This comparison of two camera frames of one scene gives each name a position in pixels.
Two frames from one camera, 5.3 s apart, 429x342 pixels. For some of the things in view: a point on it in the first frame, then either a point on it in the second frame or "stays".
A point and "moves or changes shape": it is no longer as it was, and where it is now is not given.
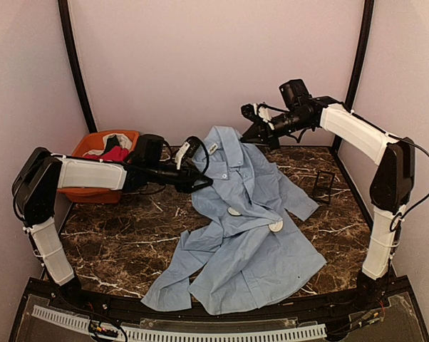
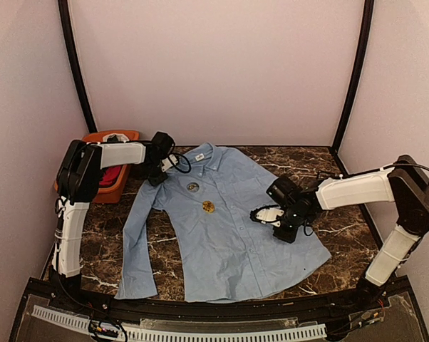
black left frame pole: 63,6 stays
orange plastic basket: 93,142 stays
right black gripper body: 296,122 → 294,218
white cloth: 124,141 stays
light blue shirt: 242,255 moves or changes shape
